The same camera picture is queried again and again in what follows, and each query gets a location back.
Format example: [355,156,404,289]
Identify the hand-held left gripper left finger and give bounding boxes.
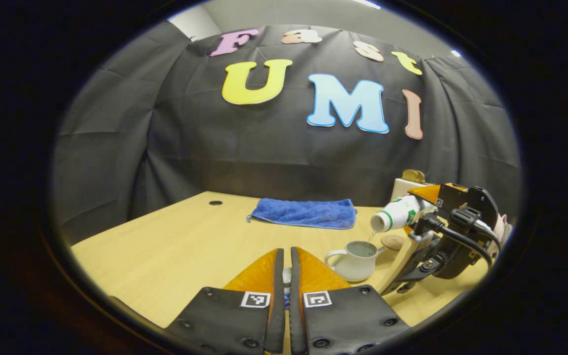
[166,248,285,355]

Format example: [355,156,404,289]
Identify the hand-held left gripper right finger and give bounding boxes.
[290,247,410,355]

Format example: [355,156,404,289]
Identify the round brown coaster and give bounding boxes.
[381,234,406,251]

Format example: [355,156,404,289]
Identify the white water bottle green label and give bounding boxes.
[370,194,437,233]

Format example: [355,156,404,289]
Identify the white ceramic teacup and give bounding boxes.
[324,241,387,283]

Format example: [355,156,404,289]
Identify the white toaster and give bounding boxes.
[391,177,433,203]

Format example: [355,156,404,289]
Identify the blue towel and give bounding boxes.
[247,198,357,230]

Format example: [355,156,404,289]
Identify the black backdrop cloth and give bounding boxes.
[50,22,521,247]

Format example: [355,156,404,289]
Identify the black cable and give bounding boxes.
[426,217,495,270]

